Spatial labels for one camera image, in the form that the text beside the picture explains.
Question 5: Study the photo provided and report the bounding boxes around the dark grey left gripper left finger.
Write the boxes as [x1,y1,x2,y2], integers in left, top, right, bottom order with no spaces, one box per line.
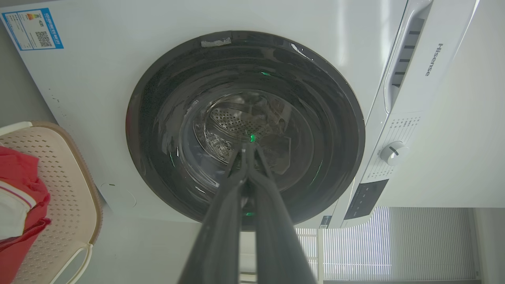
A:
[178,143,250,284]

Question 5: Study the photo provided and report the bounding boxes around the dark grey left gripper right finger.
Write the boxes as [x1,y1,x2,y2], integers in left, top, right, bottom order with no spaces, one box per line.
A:
[247,143,317,284]

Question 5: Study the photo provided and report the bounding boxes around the beige perforated laundry basket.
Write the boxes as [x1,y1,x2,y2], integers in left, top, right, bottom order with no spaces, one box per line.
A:
[0,121,104,284]

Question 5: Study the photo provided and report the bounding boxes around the black washing machine display panel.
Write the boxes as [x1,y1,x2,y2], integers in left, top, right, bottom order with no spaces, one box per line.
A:
[344,179,389,220]

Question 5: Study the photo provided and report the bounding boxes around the white vertical window blinds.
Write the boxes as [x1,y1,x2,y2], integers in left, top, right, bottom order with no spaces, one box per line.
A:
[295,207,475,281]

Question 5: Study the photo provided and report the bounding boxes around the round dark washing machine door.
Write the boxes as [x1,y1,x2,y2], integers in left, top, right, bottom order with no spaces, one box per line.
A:
[125,30,366,230]

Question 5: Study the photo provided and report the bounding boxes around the white washing machine dial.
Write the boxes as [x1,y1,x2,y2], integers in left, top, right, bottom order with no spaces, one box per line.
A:
[380,141,410,166]

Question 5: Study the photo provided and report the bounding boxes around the white Hisense washing machine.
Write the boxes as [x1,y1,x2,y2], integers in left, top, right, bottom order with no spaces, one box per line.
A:
[0,0,480,229]

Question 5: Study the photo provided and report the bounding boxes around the red and white garment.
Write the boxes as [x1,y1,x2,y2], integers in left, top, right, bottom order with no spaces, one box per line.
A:
[0,146,52,284]

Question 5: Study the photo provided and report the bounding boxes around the blue energy label sticker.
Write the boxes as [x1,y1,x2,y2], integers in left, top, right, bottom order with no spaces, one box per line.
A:
[2,7,64,51]

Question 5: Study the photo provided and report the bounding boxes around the white detergent drawer handle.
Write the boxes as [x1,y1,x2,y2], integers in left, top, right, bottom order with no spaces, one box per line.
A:
[383,0,434,114]

